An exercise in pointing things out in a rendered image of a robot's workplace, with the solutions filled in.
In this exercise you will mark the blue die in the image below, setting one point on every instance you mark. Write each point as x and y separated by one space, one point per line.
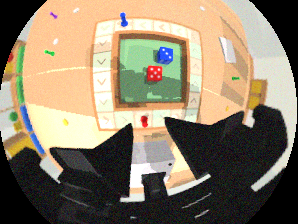
165 55

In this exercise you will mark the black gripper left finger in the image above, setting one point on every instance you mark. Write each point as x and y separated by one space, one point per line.
110 161

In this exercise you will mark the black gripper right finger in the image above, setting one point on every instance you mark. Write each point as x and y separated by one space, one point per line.
199 143

